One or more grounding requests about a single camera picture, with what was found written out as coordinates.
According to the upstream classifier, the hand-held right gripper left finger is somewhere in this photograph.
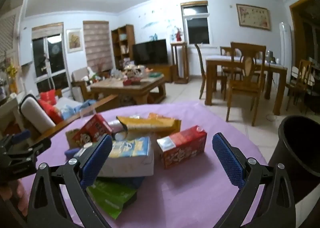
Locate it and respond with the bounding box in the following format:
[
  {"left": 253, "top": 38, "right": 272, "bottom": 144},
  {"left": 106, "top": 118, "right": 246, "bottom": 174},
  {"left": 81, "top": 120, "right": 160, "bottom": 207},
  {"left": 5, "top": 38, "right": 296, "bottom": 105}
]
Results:
[{"left": 25, "top": 134, "right": 113, "bottom": 228}]

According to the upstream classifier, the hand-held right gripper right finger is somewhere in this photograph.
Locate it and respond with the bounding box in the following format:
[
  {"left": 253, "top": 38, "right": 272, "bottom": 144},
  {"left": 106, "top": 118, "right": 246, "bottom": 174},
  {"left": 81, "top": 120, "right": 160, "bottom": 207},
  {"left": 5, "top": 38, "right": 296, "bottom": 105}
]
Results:
[{"left": 212, "top": 132, "right": 297, "bottom": 228}]

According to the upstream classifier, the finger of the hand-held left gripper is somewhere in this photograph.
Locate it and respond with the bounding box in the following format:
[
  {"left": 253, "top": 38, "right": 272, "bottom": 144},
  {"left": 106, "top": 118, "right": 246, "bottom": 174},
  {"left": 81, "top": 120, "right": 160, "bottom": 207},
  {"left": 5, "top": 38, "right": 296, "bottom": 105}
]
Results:
[
  {"left": 15, "top": 137, "right": 52, "bottom": 159},
  {"left": 10, "top": 129, "right": 31, "bottom": 145}
]

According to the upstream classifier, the red milk carton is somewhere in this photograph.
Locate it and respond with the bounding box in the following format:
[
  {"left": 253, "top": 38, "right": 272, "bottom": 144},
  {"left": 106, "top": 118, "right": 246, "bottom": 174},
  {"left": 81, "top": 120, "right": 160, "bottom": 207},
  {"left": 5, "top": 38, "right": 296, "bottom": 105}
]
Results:
[
  {"left": 157, "top": 125, "right": 208, "bottom": 170},
  {"left": 72, "top": 114, "right": 113, "bottom": 147}
]

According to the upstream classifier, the white blue tissue pack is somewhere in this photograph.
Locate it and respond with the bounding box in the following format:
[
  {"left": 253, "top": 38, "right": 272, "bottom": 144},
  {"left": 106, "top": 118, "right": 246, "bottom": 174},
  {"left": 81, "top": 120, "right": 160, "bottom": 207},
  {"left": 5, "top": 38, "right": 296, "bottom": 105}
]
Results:
[{"left": 74, "top": 137, "right": 155, "bottom": 177}]

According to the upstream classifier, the green plastic packet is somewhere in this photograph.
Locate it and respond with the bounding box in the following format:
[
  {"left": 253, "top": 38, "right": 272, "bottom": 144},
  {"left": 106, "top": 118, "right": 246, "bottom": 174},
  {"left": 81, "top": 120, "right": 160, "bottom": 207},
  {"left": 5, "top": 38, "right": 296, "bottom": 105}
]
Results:
[{"left": 86, "top": 177, "right": 137, "bottom": 220}]

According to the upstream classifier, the black trash bin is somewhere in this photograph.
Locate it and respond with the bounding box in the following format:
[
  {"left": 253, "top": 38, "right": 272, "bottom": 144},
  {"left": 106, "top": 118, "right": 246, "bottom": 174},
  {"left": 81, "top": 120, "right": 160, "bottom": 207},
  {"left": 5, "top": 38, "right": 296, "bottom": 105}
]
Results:
[{"left": 269, "top": 115, "right": 320, "bottom": 205}]

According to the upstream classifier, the yellow snack bag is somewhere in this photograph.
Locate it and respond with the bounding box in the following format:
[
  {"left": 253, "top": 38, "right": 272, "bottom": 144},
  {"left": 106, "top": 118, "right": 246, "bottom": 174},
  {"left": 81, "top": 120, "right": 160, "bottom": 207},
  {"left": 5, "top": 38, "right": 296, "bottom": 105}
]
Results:
[{"left": 116, "top": 115, "right": 182, "bottom": 139}]

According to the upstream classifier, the person's left hand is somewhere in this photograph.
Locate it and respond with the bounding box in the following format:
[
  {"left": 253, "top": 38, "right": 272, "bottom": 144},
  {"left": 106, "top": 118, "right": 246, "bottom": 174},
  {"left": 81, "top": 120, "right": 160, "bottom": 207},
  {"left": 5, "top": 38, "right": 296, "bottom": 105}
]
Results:
[{"left": 0, "top": 179, "right": 28, "bottom": 218}]

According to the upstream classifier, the white cushion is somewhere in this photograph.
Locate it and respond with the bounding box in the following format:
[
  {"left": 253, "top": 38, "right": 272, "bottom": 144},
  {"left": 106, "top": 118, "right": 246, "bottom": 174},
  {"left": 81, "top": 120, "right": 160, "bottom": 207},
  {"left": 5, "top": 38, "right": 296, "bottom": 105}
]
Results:
[{"left": 20, "top": 94, "right": 56, "bottom": 134}]

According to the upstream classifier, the small blue packet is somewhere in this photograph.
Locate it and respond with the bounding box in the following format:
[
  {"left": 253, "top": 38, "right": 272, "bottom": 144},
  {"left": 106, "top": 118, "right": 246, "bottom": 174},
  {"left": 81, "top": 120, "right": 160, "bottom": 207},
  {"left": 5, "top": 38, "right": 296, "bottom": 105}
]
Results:
[{"left": 64, "top": 148, "right": 81, "bottom": 160}]

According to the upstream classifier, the beige paper packet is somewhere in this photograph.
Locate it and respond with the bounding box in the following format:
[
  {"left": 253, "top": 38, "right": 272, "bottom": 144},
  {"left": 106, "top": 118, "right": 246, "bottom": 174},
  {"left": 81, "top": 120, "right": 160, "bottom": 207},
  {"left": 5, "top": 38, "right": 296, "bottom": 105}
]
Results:
[{"left": 65, "top": 129, "right": 80, "bottom": 149}]

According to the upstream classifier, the red cushion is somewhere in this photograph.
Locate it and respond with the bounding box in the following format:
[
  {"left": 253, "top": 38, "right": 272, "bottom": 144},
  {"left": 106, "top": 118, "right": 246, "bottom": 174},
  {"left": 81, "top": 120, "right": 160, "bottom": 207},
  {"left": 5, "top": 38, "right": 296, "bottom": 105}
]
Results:
[
  {"left": 39, "top": 89, "right": 58, "bottom": 106},
  {"left": 37, "top": 99, "right": 63, "bottom": 125}
]

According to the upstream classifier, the wooden sofa armrest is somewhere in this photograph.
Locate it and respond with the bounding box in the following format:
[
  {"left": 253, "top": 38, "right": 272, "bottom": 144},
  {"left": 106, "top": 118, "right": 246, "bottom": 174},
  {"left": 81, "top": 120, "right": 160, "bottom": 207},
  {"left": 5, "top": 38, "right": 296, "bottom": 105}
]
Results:
[{"left": 32, "top": 94, "right": 118, "bottom": 144}]

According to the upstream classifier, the clear plastic cup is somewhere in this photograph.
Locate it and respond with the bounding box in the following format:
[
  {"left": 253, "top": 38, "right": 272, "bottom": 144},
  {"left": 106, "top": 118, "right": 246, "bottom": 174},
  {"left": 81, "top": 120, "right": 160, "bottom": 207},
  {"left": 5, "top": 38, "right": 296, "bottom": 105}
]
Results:
[{"left": 79, "top": 107, "right": 97, "bottom": 119}]

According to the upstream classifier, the blue cloth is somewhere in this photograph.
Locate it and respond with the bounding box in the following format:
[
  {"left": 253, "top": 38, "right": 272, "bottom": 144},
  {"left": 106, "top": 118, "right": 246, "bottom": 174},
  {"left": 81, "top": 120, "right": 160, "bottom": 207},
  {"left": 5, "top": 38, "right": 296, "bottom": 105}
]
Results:
[{"left": 60, "top": 100, "right": 97, "bottom": 120}]

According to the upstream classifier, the purple tablecloth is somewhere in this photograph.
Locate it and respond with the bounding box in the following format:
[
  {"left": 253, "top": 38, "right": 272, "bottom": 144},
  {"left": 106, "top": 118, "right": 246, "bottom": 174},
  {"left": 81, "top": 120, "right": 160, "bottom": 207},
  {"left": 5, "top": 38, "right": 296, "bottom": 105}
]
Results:
[{"left": 21, "top": 100, "right": 268, "bottom": 228}]

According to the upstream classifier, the yellow flower bouquet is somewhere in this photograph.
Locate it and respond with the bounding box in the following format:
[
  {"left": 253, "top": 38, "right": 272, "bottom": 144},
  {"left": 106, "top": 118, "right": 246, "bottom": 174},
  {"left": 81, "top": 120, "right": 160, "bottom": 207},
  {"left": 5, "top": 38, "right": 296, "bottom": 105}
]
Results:
[{"left": 4, "top": 53, "right": 22, "bottom": 93}]

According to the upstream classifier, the wooden armchair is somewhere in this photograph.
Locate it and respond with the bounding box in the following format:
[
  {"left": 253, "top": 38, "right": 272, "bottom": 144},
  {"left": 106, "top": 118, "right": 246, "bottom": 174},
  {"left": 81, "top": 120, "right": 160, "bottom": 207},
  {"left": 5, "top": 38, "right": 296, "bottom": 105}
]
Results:
[{"left": 71, "top": 66, "right": 97, "bottom": 101}]

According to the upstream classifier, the wooden coffee table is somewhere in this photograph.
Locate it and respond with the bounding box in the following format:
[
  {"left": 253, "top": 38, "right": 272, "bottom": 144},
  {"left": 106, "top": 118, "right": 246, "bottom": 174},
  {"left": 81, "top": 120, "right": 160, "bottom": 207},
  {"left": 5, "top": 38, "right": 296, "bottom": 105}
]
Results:
[{"left": 90, "top": 73, "right": 167, "bottom": 105}]

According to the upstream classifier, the wooden dining chair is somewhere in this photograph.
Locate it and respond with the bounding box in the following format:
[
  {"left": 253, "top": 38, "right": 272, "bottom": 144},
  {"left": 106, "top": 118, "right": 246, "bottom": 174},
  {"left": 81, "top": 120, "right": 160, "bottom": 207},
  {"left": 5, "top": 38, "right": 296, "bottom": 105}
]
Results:
[
  {"left": 286, "top": 59, "right": 313, "bottom": 114},
  {"left": 220, "top": 46, "right": 244, "bottom": 76},
  {"left": 226, "top": 41, "right": 267, "bottom": 127},
  {"left": 194, "top": 43, "right": 225, "bottom": 100}
]

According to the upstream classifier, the orange snack packet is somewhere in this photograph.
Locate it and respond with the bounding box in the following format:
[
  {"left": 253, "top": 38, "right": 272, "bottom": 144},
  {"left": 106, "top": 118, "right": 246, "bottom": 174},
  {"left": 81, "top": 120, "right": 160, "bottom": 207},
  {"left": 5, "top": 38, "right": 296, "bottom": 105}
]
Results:
[{"left": 148, "top": 112, "right": 175, "bottom": 121}]

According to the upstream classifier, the glass balcony door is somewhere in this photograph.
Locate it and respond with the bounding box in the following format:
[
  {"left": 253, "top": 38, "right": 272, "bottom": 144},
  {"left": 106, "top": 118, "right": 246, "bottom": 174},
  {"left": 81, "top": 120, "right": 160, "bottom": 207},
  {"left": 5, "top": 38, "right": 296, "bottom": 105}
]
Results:
[{"left": 31, "top": 23, "right": 71, "bottom": 93}]

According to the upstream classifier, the wooden dining table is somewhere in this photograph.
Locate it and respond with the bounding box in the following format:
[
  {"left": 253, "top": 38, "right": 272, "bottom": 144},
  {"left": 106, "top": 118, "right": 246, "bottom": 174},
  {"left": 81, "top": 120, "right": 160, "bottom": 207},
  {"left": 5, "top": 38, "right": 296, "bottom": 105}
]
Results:
[{"left": 205, "top": 54, "right": 288, "bottom": 116}]

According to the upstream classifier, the small framed picture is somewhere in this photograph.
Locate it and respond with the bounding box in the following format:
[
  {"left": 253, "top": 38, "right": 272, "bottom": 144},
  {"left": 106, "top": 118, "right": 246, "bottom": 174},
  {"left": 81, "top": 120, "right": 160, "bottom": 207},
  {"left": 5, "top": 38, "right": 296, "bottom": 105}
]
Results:
[{"left": 66, "top": 28, "right": 83, "bottom": 53}]

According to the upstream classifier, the wooden television cabinet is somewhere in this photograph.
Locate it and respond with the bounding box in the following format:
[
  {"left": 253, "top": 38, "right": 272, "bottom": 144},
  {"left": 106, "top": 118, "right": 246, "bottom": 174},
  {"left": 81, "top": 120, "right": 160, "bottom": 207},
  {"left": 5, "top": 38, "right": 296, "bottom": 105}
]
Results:
[{"left": 144, "top": 64, "right": 173, "bottom": 84}]

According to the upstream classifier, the striped roller blind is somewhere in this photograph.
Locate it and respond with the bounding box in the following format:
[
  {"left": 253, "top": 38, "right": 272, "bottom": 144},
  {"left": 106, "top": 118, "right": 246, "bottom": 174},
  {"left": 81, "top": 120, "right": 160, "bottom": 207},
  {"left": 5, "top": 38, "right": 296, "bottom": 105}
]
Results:
[{"left": 83, "top": 20, "right": 112, "bottom": 72}]

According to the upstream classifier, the black television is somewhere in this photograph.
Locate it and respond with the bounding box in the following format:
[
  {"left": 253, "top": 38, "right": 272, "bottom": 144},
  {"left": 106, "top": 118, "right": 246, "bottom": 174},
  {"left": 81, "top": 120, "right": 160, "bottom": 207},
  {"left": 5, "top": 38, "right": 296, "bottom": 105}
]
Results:
[{"left": 132, "top": 39, "right": 168, "bottom": 66}]

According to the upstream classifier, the wooden bookshelf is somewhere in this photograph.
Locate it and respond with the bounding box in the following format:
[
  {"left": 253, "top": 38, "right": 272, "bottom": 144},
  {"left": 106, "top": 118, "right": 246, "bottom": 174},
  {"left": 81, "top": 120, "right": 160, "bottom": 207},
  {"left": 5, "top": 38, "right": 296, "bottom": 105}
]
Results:
[{"left": 111, "top": 24, "right": 136, "bottom": 71}]

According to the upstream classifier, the tall wooden stand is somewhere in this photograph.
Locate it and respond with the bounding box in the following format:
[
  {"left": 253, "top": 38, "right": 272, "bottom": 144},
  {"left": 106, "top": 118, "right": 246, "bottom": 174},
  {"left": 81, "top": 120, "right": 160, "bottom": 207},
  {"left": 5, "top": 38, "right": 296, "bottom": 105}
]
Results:
[{"left": 170, "top": 41, "right": 190, "bottom": 84}]

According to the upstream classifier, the white standing air conditioner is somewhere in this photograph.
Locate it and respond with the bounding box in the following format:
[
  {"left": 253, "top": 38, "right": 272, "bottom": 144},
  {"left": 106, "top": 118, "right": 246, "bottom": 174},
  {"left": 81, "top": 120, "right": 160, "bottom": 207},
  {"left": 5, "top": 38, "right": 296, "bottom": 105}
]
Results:
[{"left": 278, "top": 22, "right": 293, "bottom": 68}]

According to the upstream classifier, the white framed window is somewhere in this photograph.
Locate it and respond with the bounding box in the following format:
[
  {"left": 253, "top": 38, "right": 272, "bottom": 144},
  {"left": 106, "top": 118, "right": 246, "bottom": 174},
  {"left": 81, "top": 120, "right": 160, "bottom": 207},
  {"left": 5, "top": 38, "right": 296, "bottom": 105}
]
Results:
[{"left": 180, "top": 0, "right": 211, "bottom": 46}]

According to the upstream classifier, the framed floral picture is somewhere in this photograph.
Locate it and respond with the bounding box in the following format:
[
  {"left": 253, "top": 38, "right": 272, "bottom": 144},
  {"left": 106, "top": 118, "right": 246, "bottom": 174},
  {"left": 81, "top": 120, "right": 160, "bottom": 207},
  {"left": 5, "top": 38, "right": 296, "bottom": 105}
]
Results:
[{"left": 236, "top": 3, "right": 272, "bottom": 31}]

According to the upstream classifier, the wooden door frame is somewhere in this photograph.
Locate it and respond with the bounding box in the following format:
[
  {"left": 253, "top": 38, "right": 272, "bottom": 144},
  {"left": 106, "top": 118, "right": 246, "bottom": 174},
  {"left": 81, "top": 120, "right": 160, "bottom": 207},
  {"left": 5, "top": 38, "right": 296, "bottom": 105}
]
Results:
[{"left": 289, "top": 0, "right": 316, "bottom": 68}]

